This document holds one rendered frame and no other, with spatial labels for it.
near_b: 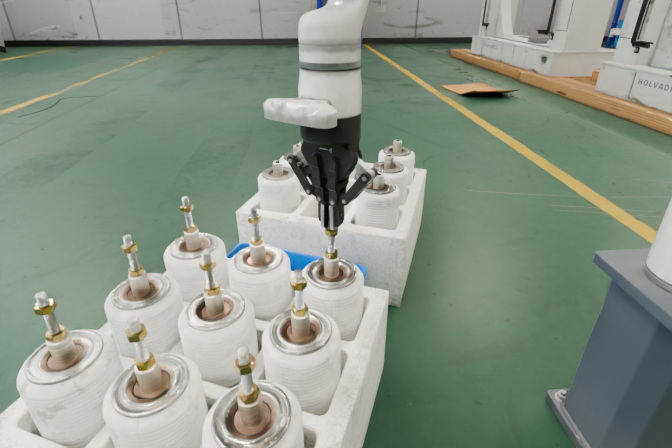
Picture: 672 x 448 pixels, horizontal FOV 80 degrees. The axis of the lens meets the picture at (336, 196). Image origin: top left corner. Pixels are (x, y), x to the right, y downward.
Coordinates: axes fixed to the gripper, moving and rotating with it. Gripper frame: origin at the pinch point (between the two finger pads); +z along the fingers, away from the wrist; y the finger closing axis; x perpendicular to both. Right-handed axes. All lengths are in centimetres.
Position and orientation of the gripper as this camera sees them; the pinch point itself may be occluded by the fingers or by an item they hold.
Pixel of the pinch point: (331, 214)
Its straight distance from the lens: 54.2
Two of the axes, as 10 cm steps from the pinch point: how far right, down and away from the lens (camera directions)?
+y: -8.4, -2.3, 4.9
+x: -5.4, 3.6, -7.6
